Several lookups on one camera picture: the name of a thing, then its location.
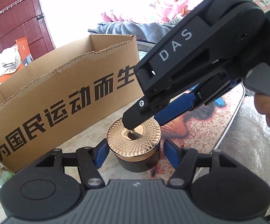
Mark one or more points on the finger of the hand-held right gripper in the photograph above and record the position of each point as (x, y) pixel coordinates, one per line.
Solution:
(172, 112)
(135, 114)

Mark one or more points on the white fluffy rug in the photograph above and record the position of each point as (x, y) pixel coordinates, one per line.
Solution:
(249, 156)

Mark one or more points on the orange appliance box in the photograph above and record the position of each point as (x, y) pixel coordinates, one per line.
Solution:
(23, 46)

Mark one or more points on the black jar gold lid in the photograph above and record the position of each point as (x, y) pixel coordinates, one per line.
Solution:
(135, 158)

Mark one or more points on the dark red wooden door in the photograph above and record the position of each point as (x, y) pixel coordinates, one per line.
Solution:
(20, 28)

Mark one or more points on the beige sun hat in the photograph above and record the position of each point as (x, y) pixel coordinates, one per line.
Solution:
(6, 63)

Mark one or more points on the brown cardboard box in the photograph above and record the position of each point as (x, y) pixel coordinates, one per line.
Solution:
(55, 93)

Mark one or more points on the grey printed quilt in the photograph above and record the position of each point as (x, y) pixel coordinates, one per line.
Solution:
(137, 30)

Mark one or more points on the pink printed blanket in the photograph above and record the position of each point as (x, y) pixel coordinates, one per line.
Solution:
(167, 11)

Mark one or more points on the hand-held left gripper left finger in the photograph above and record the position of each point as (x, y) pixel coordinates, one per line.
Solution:
(101, 152)

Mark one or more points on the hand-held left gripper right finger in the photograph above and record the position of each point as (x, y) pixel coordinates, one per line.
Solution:
(171, 150)

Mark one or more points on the person's right hand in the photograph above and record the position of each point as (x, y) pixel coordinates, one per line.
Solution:
(268, 107)

